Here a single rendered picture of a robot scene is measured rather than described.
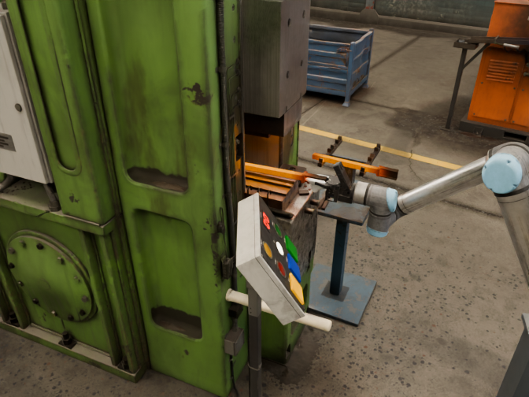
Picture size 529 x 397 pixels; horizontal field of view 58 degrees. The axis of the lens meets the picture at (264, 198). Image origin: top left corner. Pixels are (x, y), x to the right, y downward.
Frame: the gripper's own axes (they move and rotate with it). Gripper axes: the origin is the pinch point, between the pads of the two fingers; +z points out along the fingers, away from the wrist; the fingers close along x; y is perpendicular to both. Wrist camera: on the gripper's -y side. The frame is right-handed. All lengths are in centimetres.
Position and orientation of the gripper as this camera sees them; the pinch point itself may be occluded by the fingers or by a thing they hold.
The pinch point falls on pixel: (308, 176)
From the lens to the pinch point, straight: 203.1
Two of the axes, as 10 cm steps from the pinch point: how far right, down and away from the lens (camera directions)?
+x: 4.0, -4.8, 7.8
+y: -0.2, 8.5, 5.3
